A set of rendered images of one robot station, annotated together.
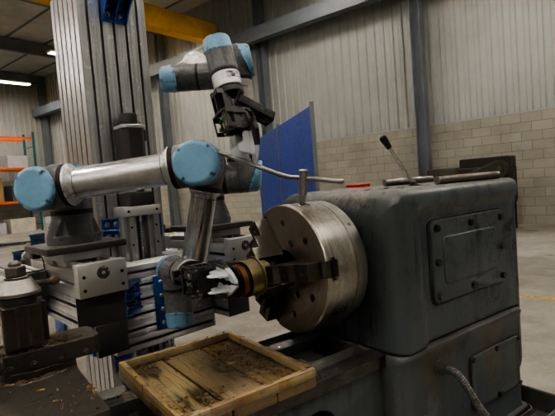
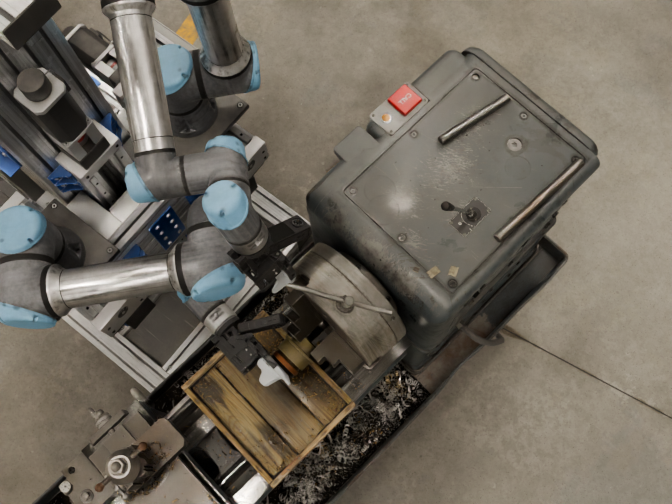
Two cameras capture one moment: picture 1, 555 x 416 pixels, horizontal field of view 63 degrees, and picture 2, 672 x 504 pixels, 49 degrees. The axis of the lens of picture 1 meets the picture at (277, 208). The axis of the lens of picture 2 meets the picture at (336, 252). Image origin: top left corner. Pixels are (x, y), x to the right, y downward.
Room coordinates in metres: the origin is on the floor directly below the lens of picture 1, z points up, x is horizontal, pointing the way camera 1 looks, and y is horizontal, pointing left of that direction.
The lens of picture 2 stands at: (0.73, -0.03, 2.86)
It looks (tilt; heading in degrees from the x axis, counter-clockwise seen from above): 73 degrees down; 356
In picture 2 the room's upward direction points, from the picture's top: 6 degrees counter-clockwise
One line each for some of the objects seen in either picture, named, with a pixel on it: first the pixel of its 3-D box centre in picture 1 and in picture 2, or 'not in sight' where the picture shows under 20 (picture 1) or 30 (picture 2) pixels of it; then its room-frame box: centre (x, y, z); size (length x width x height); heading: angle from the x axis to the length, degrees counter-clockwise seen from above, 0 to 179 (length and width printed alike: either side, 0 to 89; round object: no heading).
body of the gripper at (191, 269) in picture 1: (197, 277); (240, 345); (1.09, 0.20, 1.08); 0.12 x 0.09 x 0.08; 35
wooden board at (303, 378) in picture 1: (211, 373); (268, 396); (0.98, 0.17, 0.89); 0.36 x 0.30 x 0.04; 35
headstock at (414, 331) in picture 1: (400, 249); (444, 199); (1.38, -0.37, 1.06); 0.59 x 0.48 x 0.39; 125
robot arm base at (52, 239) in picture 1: (73, 225); (46, 251); (1.36, 0.62, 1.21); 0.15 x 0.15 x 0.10
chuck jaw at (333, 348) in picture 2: (300, 271); (343, 356); (1.02, -0.04, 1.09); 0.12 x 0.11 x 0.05; 35
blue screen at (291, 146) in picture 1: (282, 190); not in sight; (8.09, -0.12, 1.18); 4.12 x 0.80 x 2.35; 13
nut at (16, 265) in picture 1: (15, 269); (116, 466); (0.84, 0.50, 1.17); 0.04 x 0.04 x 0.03
